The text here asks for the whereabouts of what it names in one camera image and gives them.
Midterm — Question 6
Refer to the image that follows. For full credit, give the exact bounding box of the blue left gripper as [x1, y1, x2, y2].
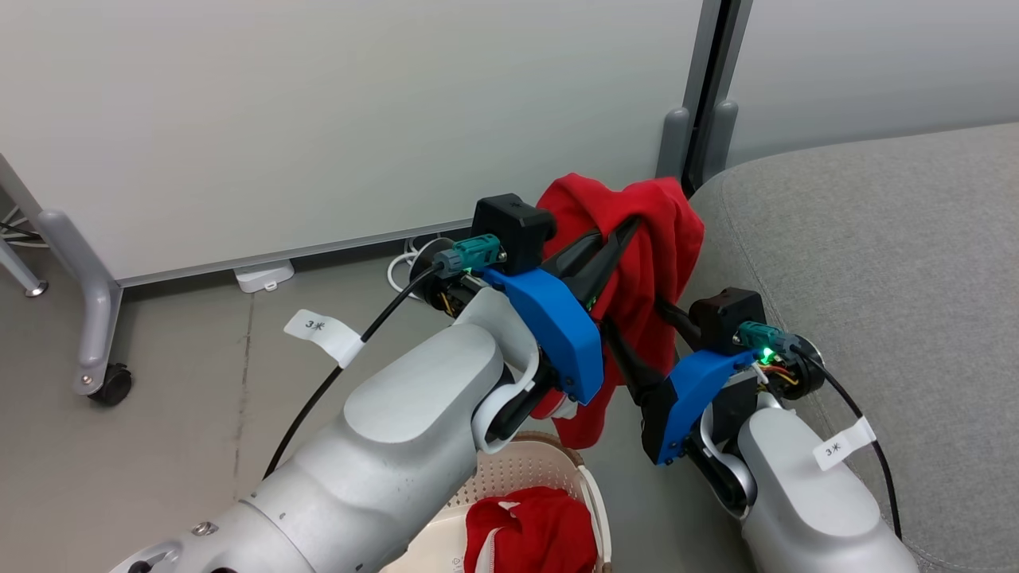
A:
[482, 214, 643, 406]

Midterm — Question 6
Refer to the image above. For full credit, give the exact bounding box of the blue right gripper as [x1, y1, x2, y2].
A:
[602, 298, 759, 467]

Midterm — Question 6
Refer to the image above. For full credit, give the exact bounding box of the plain red garment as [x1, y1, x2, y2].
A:
[529, 173, 706, 450]

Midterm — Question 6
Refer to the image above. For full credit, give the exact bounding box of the red garment with white trim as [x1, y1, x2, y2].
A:
[464, 486, 599, 573]

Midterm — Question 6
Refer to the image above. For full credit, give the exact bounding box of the white perforated laundry basket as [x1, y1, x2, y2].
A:
[381, 431, 614, 573]

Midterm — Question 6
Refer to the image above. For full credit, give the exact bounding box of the grey partition foot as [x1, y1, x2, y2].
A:
[704, 99, 740, 181]
[656, 107, 692, 181]

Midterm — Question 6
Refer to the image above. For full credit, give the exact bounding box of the grey fabric sofa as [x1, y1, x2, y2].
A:
[673, 121, 1019, 573]

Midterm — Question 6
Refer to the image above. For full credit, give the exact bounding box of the large white partition panel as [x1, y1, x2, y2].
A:
[0, 0, 709, 289]

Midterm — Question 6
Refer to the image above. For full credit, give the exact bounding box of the small white plastic box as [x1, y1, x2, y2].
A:
[233, 259, 295, 294]

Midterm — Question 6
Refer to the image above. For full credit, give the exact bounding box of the white partition panel behind sofa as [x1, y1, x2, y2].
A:
[720, 0, 1019, 172]

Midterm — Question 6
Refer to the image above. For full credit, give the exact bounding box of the black caster wheel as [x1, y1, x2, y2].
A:
[88, 364, 133, 407]

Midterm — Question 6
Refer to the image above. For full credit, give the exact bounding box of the grey partition leg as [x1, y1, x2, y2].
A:
[38, 209, 128, 396]

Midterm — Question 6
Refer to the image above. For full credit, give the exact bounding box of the metal table leg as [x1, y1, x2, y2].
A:
[0, 235, 49, 298]

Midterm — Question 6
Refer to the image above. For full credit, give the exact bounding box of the green right cable connector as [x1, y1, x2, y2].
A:
[736, 321, 797, 367]

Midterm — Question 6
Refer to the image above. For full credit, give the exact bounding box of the green cable connector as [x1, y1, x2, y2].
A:
[434, 234, 508, 279]
[736, 321, 797, 367]

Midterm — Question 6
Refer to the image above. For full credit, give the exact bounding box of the green left cable connector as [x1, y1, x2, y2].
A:
[434, 234, 508, 279]

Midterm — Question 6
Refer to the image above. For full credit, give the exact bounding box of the coiled white cable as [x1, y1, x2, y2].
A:
[388, 236, 448, 296]

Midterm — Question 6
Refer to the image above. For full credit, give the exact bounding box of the white right cable label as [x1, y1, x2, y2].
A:
[813, 417, 876, 472]

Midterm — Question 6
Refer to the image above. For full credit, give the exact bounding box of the white cable label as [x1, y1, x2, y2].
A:
[284, 309, 365, 368]
[813, 417, 876, 472]

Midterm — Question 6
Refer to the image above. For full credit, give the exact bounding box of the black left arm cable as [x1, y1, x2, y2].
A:
[263, 263, 443, 480]

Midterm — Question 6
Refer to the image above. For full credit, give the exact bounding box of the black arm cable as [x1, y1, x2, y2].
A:
[263, 263, 443, 480]
[788, 350, 904, 542]

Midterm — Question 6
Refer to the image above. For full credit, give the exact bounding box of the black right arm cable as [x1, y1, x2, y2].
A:
[788, 350, 904, 542]

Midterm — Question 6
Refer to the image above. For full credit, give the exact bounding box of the white left cable label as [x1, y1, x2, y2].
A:
[284, 309, 365, 368]

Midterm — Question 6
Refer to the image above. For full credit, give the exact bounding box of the white floor cable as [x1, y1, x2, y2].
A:
[0, 205, 41, 250]

